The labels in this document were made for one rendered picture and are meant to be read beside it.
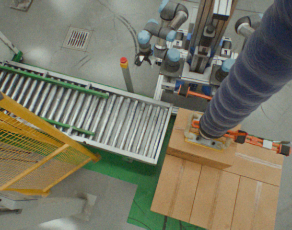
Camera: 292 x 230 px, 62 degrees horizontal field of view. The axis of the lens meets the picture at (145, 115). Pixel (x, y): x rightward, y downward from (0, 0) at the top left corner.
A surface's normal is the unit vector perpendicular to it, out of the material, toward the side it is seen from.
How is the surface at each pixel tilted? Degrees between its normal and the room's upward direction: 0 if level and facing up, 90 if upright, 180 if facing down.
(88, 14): 0
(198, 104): 0
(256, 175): 0
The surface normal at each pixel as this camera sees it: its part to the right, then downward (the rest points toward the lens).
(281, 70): -0.17, 0.89
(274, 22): -0.96, -0.06
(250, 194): -0.04, -0.31
